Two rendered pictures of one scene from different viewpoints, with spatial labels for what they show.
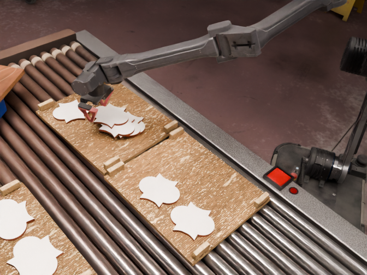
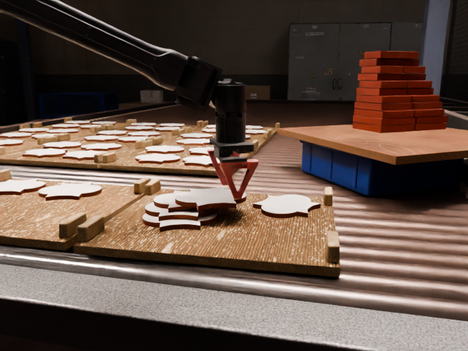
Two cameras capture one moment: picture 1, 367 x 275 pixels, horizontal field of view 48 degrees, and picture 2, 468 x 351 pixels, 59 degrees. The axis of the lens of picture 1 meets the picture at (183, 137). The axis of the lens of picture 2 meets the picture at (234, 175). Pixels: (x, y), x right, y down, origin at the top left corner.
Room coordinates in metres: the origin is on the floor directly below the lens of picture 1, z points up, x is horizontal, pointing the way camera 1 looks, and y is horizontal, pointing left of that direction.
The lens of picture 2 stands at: (1.78, -0.06, 1.19)
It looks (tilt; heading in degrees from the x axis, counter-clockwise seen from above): 13 degrees down; 151
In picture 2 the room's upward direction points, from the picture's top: straight up
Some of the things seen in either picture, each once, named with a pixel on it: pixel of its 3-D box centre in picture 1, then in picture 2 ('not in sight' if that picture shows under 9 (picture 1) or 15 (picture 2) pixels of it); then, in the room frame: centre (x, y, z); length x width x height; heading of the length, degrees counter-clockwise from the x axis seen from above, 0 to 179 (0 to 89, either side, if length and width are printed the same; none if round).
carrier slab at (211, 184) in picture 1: (186, 188); (30, 205); (0.84, -0.03, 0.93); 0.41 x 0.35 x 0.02; 47
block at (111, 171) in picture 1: (116, 168); (142, 185); (0.87, 0.21, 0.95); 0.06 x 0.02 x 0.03; 137
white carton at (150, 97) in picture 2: not in sight; (152, 96); (-5.49, 2.35, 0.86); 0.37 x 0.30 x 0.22; 54
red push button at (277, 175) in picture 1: (278, 177); not in sight; (0.93, -0.33, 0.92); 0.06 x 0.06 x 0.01; 47
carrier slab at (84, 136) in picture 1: (107, 120); (223, 221); (1.13, 0.29, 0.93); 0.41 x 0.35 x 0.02; 49
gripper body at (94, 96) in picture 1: (95, 87); (230, 131); (1.10, 0.31, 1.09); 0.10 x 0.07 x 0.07; 165
